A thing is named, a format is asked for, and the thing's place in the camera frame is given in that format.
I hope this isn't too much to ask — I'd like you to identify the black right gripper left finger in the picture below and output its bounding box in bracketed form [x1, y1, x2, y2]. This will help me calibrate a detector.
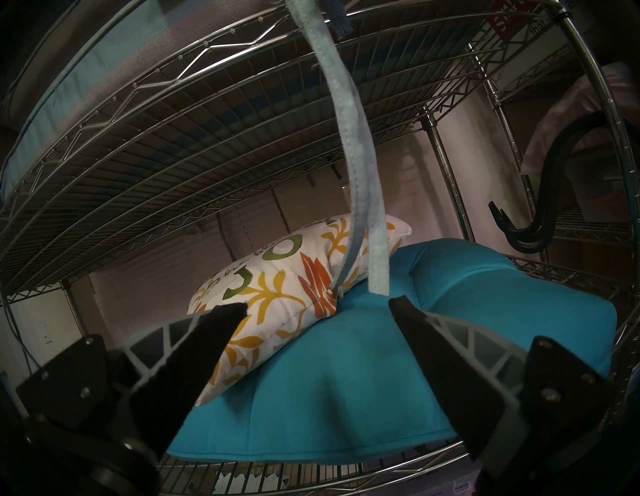
[16, 301, 249, 459]

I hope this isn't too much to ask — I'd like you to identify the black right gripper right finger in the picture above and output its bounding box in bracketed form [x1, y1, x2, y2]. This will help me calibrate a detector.
[388, 295, 618, 476]

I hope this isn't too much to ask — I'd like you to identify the floral print throw pillow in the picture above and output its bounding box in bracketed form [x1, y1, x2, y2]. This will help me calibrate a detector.
[187, 214, 412, 407]

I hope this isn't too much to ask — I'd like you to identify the teal seat cushion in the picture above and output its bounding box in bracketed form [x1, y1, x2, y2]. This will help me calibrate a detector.
[167, 238, 617, 463]

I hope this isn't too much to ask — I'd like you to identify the light blue patio cushion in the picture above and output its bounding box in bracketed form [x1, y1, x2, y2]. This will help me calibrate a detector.
[0, 0, 391, 296]

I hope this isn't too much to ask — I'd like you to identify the white zigzag edged envelope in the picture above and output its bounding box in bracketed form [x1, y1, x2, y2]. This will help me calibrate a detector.
[212, 472, 291, 496]

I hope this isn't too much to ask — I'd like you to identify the black metal hook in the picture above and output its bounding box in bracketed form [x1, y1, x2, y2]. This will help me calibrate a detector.
[488, 111, 626, 252]

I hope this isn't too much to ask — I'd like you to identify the pink plastic bag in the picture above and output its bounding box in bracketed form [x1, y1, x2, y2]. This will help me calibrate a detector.
[520, 62, 640, 176]

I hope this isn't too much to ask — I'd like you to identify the red white printed box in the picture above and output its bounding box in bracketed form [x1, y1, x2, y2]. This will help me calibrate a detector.
[482, 0, 556, 38]

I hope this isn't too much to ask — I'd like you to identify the chrome wire shelf rack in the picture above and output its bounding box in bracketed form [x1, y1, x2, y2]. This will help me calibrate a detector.
[0, 0, 640, 496]

